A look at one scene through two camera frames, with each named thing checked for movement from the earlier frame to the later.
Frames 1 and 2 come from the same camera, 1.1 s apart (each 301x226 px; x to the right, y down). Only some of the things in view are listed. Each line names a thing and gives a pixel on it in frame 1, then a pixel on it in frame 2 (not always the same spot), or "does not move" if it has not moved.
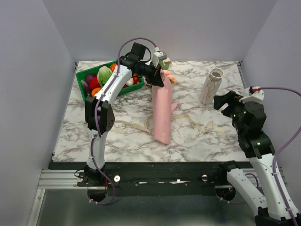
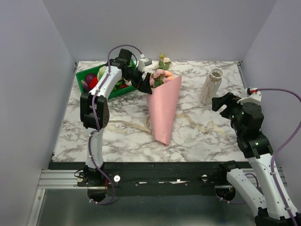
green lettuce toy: x=103 y=74 does not move
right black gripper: x=231 y=96 does not move
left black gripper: x=155 y=78 → x=143 y=85
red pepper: x=94 y=83 does not move
